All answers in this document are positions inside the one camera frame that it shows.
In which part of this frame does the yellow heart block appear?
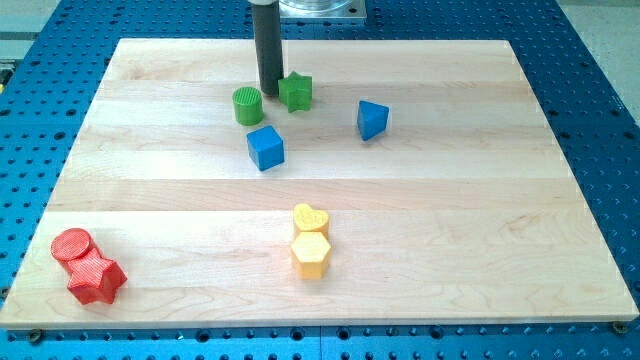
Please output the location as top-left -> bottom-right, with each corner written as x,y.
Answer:
293,203 -> 330,238

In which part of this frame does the blue cube block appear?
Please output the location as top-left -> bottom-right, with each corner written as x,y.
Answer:
246,125 -> 285,171

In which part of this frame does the yellow hexagon block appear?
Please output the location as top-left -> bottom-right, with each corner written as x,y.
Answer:
290,232 -> 332,279

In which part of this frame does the blue triangle block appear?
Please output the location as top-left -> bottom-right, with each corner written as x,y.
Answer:
357,100 -> 389,141

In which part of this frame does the green star block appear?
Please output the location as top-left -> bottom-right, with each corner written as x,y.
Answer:
278,71 -> 313,113

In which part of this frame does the green cylinder block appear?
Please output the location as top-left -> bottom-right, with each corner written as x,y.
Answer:
232,87 -> 264,126

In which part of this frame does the light wooden board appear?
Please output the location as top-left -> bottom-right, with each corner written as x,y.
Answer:
1,38 -> 638,329

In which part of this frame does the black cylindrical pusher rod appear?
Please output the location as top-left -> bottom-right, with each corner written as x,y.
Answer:
249,0 -> 284,97

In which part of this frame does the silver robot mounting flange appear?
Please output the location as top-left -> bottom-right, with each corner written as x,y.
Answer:
280,0 -> 367,20

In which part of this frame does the red star block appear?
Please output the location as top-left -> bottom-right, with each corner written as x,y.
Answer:
67,248 -> 127,305

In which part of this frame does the red cylinder block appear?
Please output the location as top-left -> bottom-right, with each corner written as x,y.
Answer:
50,228 -> 102,274

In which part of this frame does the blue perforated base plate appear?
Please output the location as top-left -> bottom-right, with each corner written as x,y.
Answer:
1,1 -> 639,359

